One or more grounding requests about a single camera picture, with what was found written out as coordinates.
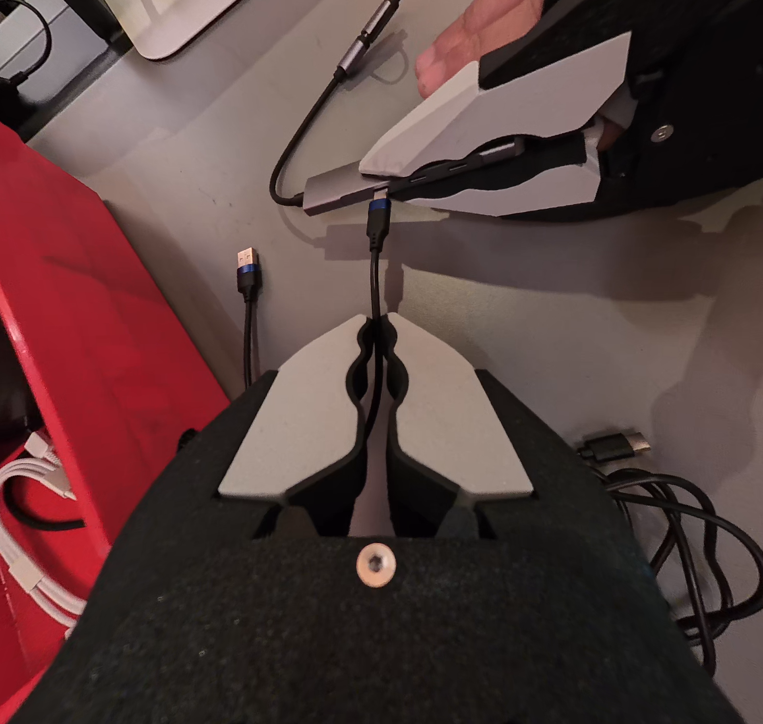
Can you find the white charging pad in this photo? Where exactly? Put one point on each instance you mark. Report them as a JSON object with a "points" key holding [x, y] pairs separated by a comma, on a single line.
{"points": [[196, 15]]}

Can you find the grey usb hub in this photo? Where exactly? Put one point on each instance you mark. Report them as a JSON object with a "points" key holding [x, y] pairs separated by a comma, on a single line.
{"points": [[334, 191]]}

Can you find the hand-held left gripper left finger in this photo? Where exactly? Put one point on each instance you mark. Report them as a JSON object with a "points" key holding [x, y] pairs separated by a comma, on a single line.
{"points": [[298, 432]]}

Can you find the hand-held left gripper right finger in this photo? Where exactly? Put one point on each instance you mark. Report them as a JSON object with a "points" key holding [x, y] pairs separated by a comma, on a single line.
{"points": [[459, 432]]}

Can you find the person's right hand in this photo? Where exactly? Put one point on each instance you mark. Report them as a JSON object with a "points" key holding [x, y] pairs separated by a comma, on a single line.
{"points": [[471, 33]]}

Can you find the red storage bin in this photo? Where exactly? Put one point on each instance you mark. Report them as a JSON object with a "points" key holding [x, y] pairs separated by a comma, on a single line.
{"points": [[89, 319]]}

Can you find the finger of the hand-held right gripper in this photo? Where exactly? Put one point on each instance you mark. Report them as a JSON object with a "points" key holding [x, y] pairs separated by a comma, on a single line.
{"points": [[536, 191], [506, 116]]}

